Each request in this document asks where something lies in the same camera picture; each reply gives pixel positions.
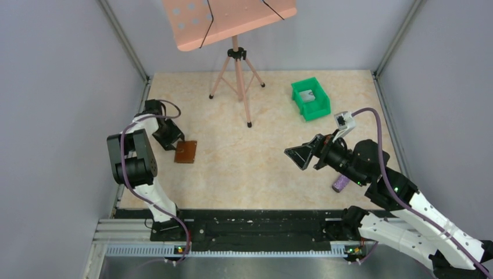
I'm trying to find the pink music stand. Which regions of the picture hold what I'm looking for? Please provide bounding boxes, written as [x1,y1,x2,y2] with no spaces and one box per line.
[162,0,297,128]

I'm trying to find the silver card in bin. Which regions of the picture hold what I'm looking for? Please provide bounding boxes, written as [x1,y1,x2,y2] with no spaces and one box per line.
[299,90,316,103]

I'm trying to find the green plastic bin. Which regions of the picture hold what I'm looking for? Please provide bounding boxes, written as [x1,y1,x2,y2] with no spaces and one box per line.
[291,77,331,121]

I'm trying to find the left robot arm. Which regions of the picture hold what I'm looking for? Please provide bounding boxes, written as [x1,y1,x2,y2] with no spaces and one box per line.
[106,99,185,228]

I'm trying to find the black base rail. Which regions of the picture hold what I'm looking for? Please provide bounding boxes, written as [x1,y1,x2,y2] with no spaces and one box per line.
[116,209,362,253]

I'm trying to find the purple glitter microphone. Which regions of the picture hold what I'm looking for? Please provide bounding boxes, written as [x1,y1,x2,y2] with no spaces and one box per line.
[332,174,351,193]

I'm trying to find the brown leather card holder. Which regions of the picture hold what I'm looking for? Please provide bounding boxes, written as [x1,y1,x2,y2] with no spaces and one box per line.
[174,141,197,164]

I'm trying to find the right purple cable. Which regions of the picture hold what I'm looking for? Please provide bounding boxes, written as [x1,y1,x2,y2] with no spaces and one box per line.
[351,108,493,278]

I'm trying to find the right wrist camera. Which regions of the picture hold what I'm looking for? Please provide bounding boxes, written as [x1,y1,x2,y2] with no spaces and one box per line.
[333,111,356,141]

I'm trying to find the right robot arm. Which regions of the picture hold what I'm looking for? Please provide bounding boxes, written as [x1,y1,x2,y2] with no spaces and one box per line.
[284,134,492,278]

